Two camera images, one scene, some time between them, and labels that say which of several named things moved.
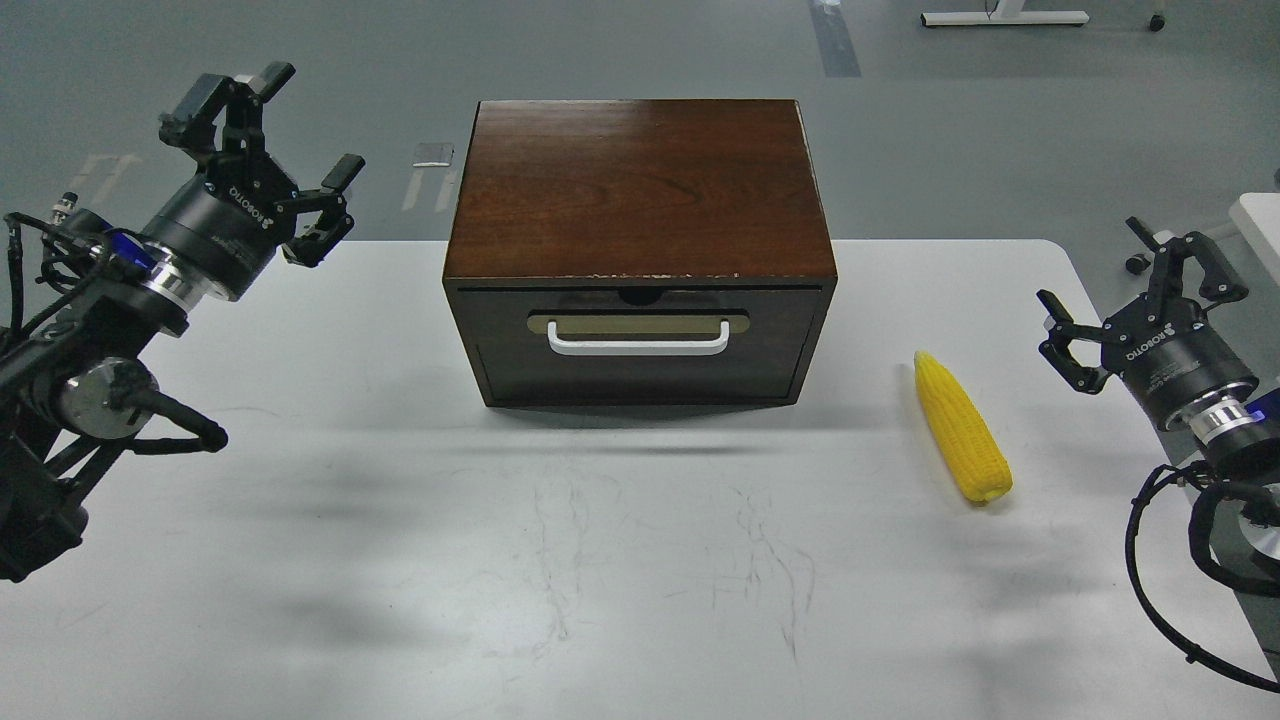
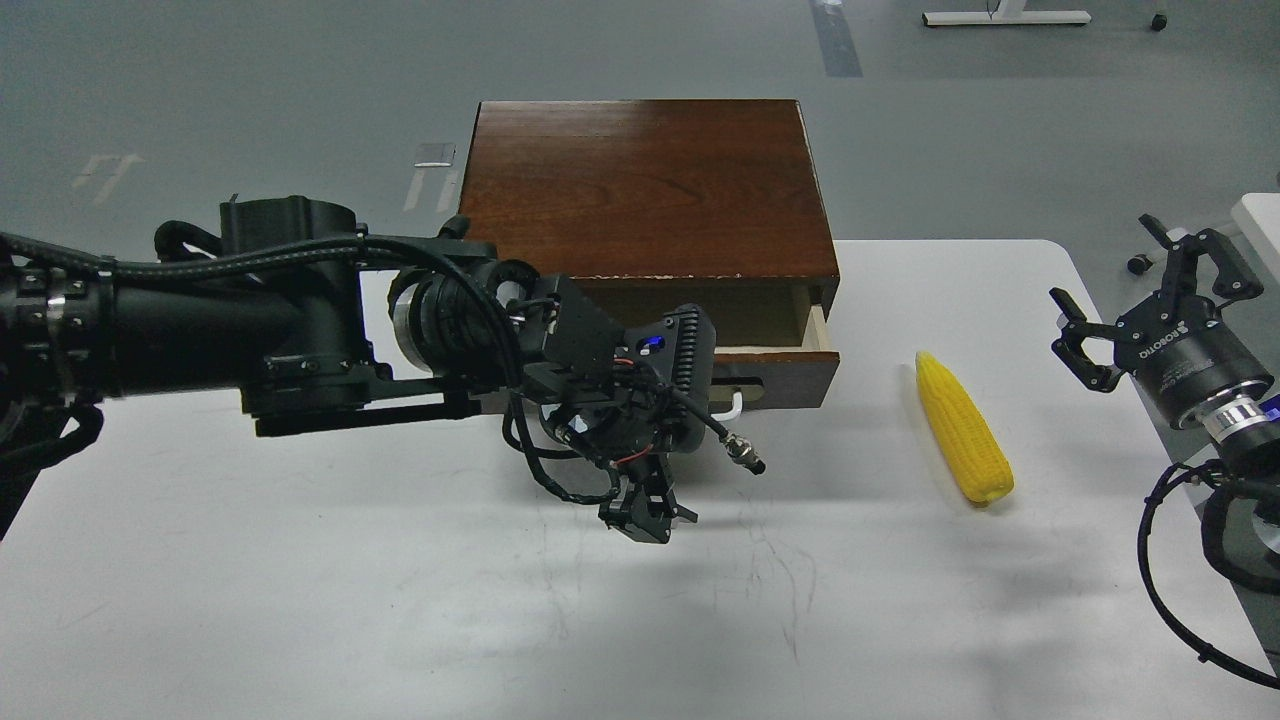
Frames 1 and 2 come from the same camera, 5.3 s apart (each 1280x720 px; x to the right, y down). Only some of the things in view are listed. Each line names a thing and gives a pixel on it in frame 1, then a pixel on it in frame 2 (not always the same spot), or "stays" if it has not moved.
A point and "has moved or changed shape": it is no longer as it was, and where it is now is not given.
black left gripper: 231,225 → 660,401
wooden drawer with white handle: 595,343 has moved or changed shape
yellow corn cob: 974,443 stays
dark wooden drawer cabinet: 641,252 stays
